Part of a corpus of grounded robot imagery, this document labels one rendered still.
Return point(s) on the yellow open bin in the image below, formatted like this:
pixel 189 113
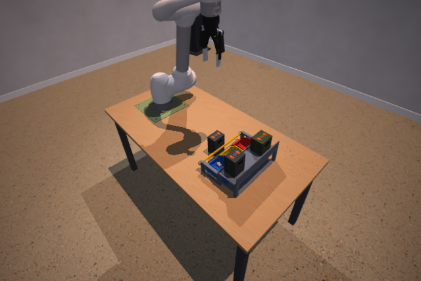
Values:
pixel 229 149

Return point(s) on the blue bin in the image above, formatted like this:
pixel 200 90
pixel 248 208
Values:
pixel 214 165

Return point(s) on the red open bin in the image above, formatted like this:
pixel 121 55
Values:
pixel 242 143

